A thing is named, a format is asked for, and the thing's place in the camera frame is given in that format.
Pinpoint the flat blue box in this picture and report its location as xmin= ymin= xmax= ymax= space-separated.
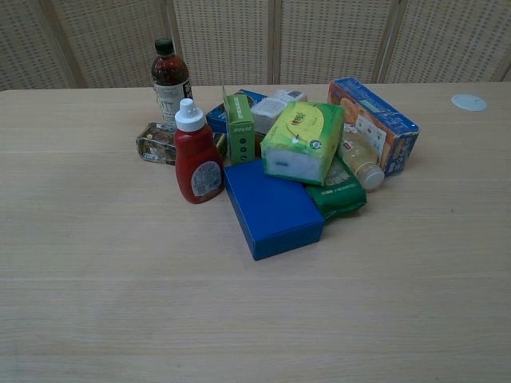
xmin=223 ymin=160 xmax=326 ymax=263

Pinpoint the red ketchup bottle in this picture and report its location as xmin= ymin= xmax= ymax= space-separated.
xmin=173 ymin=97 xmax=226 ymax=205

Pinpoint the blue and orange carton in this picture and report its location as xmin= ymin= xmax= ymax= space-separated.
xmin=327 ymin=77 xmax=422 ymax=178

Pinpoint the small green box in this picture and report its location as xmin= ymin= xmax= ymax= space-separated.
xmin=221 ymin=85 xmax=257 ymax=166

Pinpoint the blue cookie box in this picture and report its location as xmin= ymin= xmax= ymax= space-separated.
xmin=204 ymin=89 xmax=269 ymax=135

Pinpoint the wicker folding screen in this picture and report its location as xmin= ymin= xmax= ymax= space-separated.
xmin=0 ymin=0 xmax=511 ymax=93

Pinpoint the green snack bag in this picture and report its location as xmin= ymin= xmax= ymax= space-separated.
xmin=304 ymin=153 xmax=368 ymax=220

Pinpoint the shiny dark snack packet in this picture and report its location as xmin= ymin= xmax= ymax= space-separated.
xmin=135 ymin=121 xmax=229 ymax=167

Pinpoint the yellow-green tissue pack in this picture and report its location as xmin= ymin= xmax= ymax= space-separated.
xmin=259 ymin=101 xmax=347 ymax=188

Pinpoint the dark tea bottle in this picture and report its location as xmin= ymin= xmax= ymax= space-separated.
xmin=150 ymin=38 xmax=194 ymax=132

